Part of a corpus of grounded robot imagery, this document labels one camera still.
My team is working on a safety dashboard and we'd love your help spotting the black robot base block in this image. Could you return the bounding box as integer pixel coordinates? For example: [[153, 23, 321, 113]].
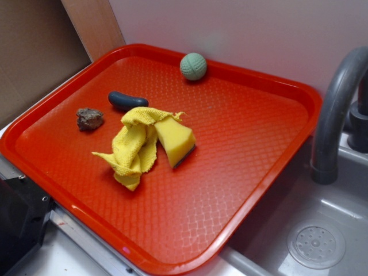
[[1, 177, 53, 275]]

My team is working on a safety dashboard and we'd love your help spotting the yellow cloth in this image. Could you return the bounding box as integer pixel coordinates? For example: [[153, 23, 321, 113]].
[[92, 107, 184, 191]]

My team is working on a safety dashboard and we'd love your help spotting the yellow sponge wedge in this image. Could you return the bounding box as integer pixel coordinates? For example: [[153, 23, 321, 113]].
[[154, 117, 196, 168]]

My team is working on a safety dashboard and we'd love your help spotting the red plastic tray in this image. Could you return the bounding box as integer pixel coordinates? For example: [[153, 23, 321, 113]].
[[1, 44, 321, 275]]

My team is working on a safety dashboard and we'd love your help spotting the green dimpled ball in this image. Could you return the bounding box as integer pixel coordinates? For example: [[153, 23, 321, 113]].
[[179, 52, 207, 81]]

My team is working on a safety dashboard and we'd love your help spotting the dark grey bean-shaped object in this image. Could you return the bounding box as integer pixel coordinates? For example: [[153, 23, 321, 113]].
[[108, 91, 149, 112]]

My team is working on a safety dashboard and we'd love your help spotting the brown rock-like lump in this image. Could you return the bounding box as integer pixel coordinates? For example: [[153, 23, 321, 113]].
[[76, 108, 104, 131]]

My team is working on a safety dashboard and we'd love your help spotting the grey curved faucet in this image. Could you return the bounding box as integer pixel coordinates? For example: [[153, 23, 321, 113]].
[[310, 46, 367, 185]]

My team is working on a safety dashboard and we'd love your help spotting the grey plastic sink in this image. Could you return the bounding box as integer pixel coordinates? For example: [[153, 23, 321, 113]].
[[221, 143, 367, 275]]

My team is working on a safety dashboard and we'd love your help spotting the round sink drain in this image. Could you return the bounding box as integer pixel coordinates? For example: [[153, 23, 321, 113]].
[[287, 220, 346, 270]]

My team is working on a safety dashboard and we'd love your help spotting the brown cardboard panel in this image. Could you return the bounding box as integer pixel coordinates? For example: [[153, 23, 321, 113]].
[[1, 1, 125, 127]]

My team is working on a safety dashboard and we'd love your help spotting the dark faucet handle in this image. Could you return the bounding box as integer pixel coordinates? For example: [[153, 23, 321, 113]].
[[347, 73, 367, 154]]

